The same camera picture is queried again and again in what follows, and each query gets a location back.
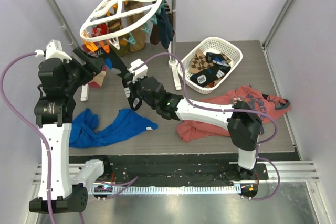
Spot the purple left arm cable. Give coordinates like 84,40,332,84
0,52,86,224

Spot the white perforated plastic basket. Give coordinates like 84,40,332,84
178,37,243,94

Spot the blue cloth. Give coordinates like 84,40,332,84
69,109,158,149

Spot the red t-shirt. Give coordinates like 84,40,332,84
177,85,290,143

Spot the navy blue sock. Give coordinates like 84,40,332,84
156,8,174,49

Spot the black blue sport sock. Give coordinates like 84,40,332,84
190,52,232,88

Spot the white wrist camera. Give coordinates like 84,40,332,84
128,59,148,83
35,39,72,62

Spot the white clip sock hanger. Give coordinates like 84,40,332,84
79,0,163,50

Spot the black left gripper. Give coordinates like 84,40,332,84
62,48,104,95

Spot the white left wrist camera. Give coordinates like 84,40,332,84
35,39,72,62

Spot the maroon purple striped sock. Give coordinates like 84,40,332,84
82,24,108,88

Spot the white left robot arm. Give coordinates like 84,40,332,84
29,48,112,214

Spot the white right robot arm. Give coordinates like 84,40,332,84
122,73,262,179

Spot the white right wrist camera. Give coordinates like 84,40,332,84
128,59,148,83

